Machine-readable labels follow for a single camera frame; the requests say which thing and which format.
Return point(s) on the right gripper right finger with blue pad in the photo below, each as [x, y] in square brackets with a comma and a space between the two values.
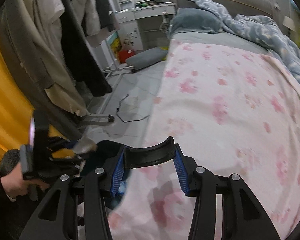
[185, 167]

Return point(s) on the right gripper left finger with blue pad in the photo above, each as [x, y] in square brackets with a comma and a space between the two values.
[115, 170]

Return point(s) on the black curved plastic piece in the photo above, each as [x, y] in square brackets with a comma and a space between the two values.
[150, 156]

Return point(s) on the clear plastic bottle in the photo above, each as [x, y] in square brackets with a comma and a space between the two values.
[84, 145]

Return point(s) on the person's left hand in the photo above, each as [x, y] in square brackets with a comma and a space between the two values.
[14, 185]

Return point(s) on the yellow garment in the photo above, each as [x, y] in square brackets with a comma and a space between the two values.
[15, 108]

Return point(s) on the pink floral blanket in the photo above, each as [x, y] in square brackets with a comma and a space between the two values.
[233, 111]

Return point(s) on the black hanging coat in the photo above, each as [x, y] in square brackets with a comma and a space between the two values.
[77, 56]

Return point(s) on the grey cushion on floor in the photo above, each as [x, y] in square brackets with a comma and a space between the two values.
[146, 58]

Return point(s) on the beige hanging garment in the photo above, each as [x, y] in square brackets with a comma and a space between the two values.
[34, 30]

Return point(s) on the white clothes rack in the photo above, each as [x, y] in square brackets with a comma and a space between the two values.
[111, 71]

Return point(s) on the red box on floor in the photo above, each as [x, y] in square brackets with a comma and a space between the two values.
[125, 54]

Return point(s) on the yellow picture book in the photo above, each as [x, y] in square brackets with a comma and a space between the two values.
[115, 44]

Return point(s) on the blue-grey pillow on bed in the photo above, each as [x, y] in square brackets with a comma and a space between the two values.
[193, 19]

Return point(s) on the white dressing table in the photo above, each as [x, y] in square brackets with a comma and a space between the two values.
[144, 23]

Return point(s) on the blue patterned duvet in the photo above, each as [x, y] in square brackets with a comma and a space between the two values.
[261, 30]

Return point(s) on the dark green hanging garment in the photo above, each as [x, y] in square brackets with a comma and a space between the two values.
[105, 14]

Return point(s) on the white fluffy jacket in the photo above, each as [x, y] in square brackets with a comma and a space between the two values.
[87, 16]

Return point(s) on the bedside lamp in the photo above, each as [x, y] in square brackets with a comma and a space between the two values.
[288, 23]

